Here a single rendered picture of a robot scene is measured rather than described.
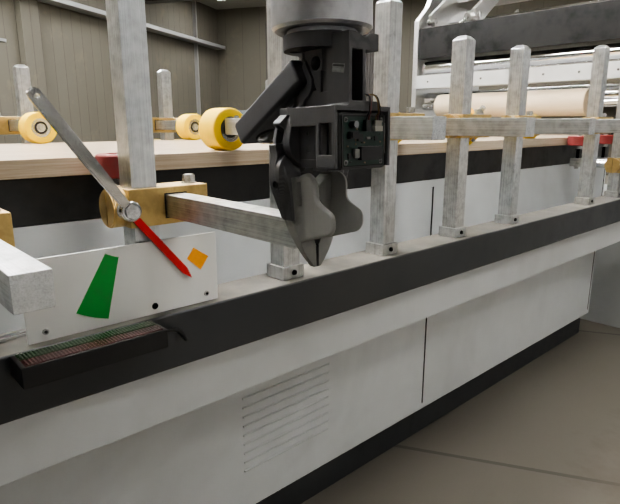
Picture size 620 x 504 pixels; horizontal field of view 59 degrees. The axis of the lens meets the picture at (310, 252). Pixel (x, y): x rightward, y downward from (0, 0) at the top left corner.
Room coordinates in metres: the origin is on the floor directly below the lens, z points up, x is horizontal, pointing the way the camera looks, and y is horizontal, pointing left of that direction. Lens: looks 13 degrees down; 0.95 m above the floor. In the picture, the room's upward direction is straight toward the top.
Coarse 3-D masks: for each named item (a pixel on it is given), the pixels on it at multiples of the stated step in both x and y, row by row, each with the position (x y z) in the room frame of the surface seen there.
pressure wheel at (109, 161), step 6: (96, 156) 0.81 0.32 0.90; (102, 156) 0.80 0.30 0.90; (108, 156) 0.80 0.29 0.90; (114, 156) 0.80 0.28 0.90; (102, 162) 0.80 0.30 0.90; (108, 162) 0.80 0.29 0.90; (114, 162) 0.80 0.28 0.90; (108, 168) 0.80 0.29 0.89; (114, 168) 0.80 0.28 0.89; (108, 174) 0.80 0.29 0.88; (114, 174) 0.80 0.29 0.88
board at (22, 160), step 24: (0, 144) 1.37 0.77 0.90; (24, 144) 1.37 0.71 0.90; (48, 144) 1.37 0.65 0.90; (96, 144) 1.37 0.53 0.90; (168, 144) 1.37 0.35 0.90; (192, 144) 1.37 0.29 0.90; (264, 144) 1.37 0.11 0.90; (408, 144) 1.41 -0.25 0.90; (432, 144) 1.48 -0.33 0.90; (480, 144) 1.65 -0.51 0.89; (528, 144) 1.85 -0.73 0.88; (552, 144) 1.98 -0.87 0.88; (0, 168) 0.78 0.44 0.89; (24, 168) 0.80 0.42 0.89; (48, 168) 0.82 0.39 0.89; (72, 168) 0.84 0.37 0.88; (168, 168) 0.95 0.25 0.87
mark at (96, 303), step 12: (108, 264) 0.66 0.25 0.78; (96, 276) 0.65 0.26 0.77; (108, 276) 0.66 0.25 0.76; (96, 288) 0.64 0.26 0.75; (108, 288) 0.65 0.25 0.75; (84, 300) 0.63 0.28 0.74; (96, 300) 0.64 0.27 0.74; (108, 300) 0.65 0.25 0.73; (84, 312) 0.63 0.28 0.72; (96, 312) 0.64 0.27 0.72; (108, 312) 0.65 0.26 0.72
